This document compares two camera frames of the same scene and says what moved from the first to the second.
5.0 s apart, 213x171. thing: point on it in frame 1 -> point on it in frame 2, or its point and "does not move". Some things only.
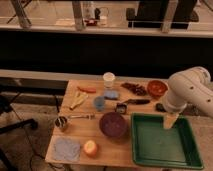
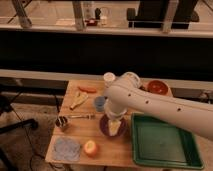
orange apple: x=90 y=148 does not move
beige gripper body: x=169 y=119 -> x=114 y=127
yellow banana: x=79 y=99 does not move
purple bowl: x=113 y=124 does not move
